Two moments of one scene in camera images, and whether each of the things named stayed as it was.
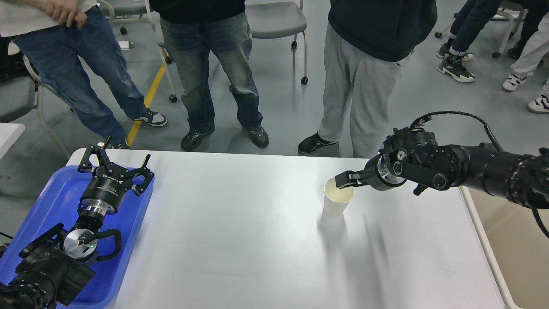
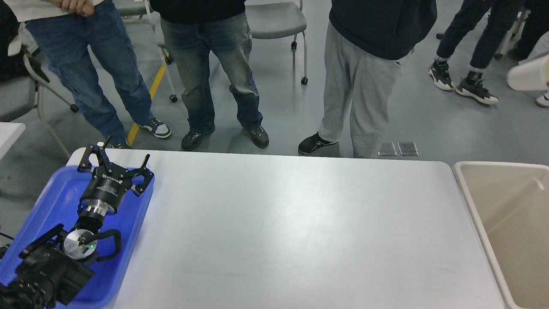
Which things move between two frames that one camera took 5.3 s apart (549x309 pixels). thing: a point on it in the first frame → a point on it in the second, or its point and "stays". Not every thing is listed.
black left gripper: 109,182 stays
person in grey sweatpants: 366,41 stays
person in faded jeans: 192,29 stays
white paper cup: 336,200 → 532,76
